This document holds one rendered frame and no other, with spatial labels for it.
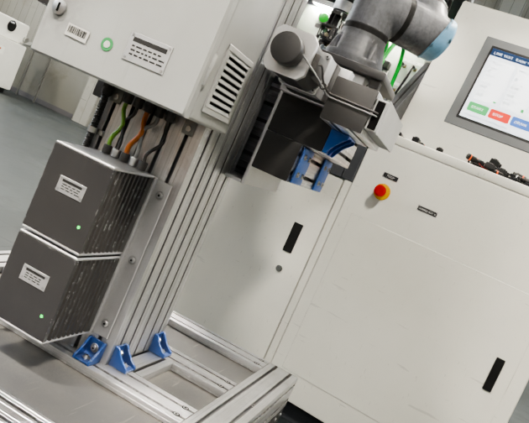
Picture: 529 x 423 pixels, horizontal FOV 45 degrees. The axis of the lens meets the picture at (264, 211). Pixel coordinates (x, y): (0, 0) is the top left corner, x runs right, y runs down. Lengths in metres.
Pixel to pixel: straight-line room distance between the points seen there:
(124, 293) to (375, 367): 0.94
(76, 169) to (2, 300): 0.29
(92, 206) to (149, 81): 0.25
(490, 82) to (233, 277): 1.09
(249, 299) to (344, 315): 0.32
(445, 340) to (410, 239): 0.31
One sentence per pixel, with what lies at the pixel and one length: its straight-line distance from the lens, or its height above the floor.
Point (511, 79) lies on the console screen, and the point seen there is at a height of 1.32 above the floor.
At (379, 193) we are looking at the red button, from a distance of 1.98.
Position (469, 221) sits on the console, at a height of 0.82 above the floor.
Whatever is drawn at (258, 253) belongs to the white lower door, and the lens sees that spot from 2.13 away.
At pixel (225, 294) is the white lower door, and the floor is 0.28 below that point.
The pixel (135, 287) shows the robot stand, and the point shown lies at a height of 0.41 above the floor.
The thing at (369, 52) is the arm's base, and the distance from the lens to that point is 1.60.
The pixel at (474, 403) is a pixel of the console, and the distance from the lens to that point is 2.01.
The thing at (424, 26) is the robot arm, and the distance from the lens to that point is 1.66.
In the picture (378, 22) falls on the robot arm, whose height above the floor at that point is 1.15.
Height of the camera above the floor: 0.76
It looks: 5 degrees down
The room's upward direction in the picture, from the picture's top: 24 degrees clockwise
